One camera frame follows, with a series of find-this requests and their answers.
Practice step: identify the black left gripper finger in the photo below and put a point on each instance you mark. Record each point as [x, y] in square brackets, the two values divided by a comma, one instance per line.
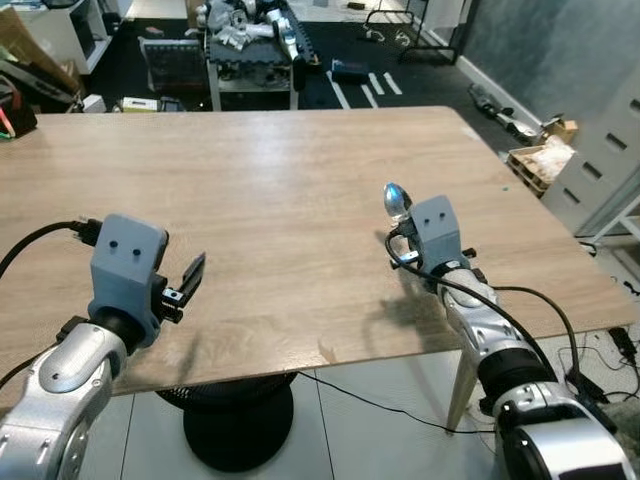
[193, 275]

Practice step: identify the silver metal spoon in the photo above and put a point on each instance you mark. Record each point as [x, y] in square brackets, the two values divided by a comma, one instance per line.
[397, 200]

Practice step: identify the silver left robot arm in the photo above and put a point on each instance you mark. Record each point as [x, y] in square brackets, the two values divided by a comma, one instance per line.
[60, 390]

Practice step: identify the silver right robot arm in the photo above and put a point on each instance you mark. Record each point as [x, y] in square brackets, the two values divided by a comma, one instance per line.
[520, 380]

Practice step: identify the light wooden table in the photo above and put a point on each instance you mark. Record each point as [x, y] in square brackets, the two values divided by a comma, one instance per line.
[250, 180]

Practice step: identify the black round table base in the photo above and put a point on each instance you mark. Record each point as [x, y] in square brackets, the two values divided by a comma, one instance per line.
[235, 425]

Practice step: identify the grey drawer cabinet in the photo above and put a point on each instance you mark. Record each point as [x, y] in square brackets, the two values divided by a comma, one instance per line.
[600, 150]

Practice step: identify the wooden crate with packing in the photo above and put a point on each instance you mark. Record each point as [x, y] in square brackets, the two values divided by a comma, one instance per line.
[545, 162]

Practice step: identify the dark blue box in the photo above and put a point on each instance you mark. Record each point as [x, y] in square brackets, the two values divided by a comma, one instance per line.
[352, 71]

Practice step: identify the black plastic crate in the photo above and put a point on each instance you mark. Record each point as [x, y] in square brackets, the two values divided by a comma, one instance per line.
[175, 65]

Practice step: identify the black metal rack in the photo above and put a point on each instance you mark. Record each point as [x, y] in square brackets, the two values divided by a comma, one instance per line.
[412, 22]

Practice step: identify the cart with silver robot parts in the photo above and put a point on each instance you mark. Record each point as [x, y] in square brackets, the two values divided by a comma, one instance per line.
[250, 45]

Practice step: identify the white shelf unit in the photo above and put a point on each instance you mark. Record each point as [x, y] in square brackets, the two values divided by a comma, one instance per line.
[60, 30]

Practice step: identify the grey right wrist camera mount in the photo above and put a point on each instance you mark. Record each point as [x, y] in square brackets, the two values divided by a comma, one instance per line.
[437, 232]

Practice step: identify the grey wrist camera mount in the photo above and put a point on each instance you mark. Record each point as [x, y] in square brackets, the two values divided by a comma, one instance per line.
[437, 232]
[125, 265]

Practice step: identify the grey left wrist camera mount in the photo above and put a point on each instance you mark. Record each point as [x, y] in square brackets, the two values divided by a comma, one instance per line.
[125, 265]

